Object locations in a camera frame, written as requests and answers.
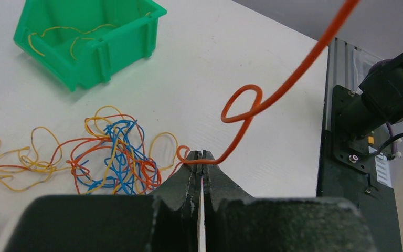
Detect orange and blue wires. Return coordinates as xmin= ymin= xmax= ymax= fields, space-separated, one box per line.
xmin=0 ymin=105 xmax=179 ymax=196

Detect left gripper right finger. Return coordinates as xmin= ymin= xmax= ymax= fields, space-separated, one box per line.
xmin=201 ymin=164 xmax=377 ymax=251

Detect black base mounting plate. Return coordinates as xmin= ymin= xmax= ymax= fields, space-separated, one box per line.
xmin=316 ymin=36 xmax=403 ymax=252

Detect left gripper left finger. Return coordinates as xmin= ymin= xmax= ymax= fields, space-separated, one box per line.
xmin=5 ymin=164 xmax=200 ymax=251

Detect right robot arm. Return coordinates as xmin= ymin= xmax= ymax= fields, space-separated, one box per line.
xmin=335 ymin=53 xmax=403 ymax=137

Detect green plastic bin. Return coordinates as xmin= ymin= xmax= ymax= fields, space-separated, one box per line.
xmin=14 ymin=0 xmax=167 ymax=91

